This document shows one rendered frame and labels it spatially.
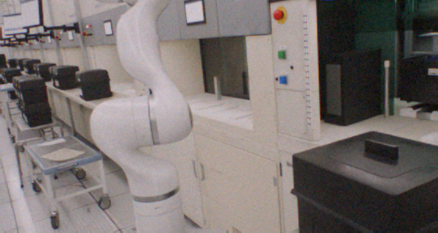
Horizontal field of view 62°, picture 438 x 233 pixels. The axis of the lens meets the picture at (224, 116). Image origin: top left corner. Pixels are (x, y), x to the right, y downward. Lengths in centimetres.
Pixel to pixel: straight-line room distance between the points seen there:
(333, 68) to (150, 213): 102
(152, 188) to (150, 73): 27
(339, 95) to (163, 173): 96
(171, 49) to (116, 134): 195
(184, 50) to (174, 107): 198
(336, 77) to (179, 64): 145
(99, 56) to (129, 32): 319
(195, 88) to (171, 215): 201
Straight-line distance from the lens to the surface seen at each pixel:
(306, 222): 93
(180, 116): 83
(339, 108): 163
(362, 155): 88
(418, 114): 177
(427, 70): 172
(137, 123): 82
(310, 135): 145
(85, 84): 352
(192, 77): 282
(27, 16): 415
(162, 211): 90
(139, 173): 86
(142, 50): 90
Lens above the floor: 132
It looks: 13 degrees down
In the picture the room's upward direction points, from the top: 6 degrees counter-clockwise
